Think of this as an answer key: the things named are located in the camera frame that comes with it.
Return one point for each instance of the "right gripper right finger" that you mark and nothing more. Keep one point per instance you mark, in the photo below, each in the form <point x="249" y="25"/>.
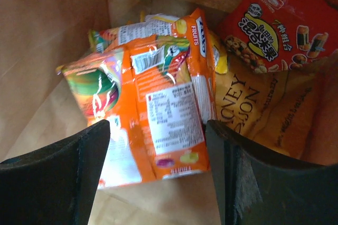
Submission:
<point x="256" y="185"/>

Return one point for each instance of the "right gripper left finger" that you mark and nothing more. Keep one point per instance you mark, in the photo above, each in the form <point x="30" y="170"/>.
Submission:
<point x="55" y="184"/>

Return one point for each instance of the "red paper bag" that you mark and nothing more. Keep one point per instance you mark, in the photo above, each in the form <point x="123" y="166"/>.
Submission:
<point x="37" y="107"/>

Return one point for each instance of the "orange Fox's fruits bag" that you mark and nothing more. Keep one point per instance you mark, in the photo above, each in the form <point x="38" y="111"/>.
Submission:
<point x="154" y="82"/>

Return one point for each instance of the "red rice cracker bag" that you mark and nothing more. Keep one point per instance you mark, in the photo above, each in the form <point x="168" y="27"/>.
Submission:
<point x="278" y="35"/>

